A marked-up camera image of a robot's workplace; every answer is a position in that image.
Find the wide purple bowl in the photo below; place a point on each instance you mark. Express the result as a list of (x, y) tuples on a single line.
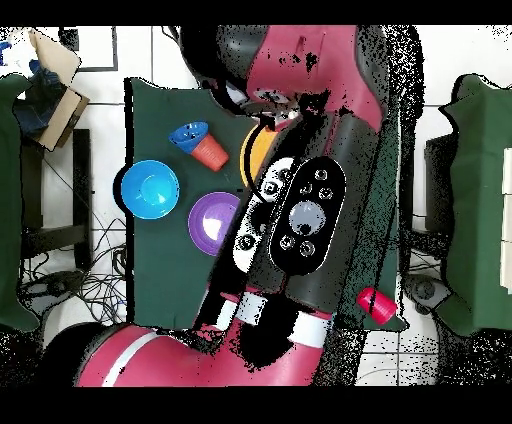
[(210, 224)]

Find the yellow bowl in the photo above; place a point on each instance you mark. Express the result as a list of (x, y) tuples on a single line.
[(262, 148)]

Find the small dark blue bowl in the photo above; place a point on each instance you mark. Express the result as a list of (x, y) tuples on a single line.
[(188, 136)]

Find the large blue bowl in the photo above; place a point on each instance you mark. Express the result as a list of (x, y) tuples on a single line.
[(150, 190)]

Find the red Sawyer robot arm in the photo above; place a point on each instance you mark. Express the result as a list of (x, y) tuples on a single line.
[(320, 64)]

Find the orange cup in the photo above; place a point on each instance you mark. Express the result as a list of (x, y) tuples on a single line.
[(212, 154)]

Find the dark green tablecloth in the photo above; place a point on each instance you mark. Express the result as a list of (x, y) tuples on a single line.
[(160, 272)]

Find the red cup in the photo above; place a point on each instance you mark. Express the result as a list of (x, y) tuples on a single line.
[(380, 306)]

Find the black chair base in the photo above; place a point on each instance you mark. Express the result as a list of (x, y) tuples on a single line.
[(52, 286), (426, 290)]

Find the cardboard box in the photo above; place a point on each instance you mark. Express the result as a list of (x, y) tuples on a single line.
[(60, 120)]

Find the green covered table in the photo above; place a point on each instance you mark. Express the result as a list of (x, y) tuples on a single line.
[(480, 200), (8, 200)]

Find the blue cloth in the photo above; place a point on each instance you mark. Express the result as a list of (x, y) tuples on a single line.
[(38, 104)]

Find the white boxes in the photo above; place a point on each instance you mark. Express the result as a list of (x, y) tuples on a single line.
[(507, 220)]

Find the black stool frame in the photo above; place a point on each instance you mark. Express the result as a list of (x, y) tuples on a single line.
[(82, 180)]

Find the black chair frame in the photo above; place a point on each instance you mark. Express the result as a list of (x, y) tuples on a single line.
[(438, 180)]

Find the thin black frame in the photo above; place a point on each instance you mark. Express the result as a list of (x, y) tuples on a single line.
[(114, 52)]

